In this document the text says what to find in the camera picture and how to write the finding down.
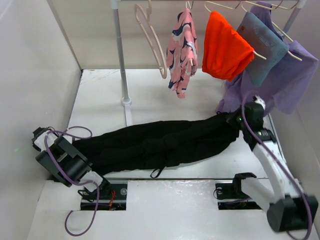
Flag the blue denim garment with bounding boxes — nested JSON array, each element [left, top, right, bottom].
[[237, 11, 290, 87]]

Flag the orange garment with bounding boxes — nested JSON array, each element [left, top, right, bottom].
[[202, 11, 255, 82]]

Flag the beige hanger under purple shirt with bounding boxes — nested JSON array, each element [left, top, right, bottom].
[[246, 0, 294, 42]]

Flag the beige hanger under pink garment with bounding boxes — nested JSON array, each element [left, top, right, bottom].
[[185, 1, 197, 77]]

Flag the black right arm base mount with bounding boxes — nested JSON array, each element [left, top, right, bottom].
[[213, 182, 261, 211]]

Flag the black trousers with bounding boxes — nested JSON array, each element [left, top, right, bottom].
[[72, 113, 240, 175]]

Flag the beige plastic hanger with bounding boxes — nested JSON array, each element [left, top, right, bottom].
[[134, 0, 168, 79]]

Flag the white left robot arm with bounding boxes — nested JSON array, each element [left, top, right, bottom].
[[32, 126, 115, 203]]

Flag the purple t-shirt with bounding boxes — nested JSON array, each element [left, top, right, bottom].
[[216, 1, 319, 115]]

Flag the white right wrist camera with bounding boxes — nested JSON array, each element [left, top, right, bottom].
[[252, 95, 266, 110]]

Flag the beige hanger under orange garment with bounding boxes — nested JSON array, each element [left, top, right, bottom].
[[204, 0, 267, 60]]

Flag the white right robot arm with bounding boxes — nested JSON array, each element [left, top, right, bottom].
[[228, 101, 319, 236]]

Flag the pink shark print garment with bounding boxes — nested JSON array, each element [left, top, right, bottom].
[[166, 8, 198, 99]]

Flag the beige hanger under denim garment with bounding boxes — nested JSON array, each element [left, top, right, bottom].
[[240, 2, 302, 62]]

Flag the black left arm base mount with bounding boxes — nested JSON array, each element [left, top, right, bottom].
[[77, 181, 128, 211]]

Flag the white clothes rack frame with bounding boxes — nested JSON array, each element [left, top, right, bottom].
[[110, 0, 306, 127]]

